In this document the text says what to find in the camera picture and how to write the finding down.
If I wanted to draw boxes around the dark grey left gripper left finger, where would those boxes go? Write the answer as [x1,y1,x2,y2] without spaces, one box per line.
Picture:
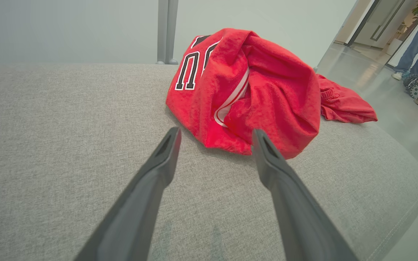
[74,127,182,261]

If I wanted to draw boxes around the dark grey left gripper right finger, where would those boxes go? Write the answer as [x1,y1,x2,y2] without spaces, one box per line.
[251,129,358,261]

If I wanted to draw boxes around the red jersey with white sleeves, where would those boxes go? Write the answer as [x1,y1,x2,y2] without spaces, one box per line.
[165,28,321,160]

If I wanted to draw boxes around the grey fabric sofa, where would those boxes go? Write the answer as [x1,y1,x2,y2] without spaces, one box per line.
[0,63,418,261]

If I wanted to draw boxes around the red shorts with white stripes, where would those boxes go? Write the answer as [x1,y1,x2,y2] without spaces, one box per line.
[316,74,378,124]

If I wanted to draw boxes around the grey metal partition post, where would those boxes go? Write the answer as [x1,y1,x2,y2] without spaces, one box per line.
[157,0,179,65]

